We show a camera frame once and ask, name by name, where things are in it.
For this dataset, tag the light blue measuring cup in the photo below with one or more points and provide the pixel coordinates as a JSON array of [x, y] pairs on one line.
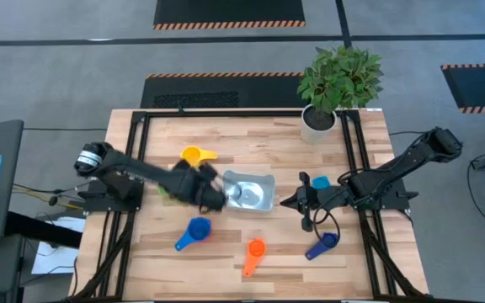
[[321, 182]]

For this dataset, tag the small navy measuring cup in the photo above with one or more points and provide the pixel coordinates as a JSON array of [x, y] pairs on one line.
[[328, 240]]

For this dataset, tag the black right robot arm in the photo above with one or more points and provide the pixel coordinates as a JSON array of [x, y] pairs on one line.
[[394, 166]]

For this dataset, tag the green measuring cup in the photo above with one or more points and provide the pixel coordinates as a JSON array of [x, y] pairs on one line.
[[162, 192]]

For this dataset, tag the orange measuring cup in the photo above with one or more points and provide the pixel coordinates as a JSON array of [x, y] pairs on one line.
[[256, 248]]

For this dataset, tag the yellow measuring cup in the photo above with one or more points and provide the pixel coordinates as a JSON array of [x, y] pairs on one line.
[[192, 155]]

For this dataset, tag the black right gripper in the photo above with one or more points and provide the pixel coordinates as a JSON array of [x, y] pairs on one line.
[[316, 198]]

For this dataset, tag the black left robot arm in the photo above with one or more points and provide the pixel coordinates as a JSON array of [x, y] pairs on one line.
[[141, 172]]

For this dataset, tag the green plant in white pot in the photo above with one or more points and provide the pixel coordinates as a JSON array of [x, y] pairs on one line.
[[339, 80]]

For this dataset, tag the black desk crossbar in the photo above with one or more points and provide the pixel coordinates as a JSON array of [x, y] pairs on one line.
[[44, 229]]

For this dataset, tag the black hazard-striped floor mat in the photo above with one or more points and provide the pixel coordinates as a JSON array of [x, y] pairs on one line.
[[482, 86], [225, 10], [268, 90]]

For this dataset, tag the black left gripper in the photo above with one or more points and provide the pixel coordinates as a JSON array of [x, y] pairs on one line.
[[196, 187]]

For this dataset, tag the white paper sheet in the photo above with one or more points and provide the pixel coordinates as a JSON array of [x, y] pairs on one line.
[[57, 256]]

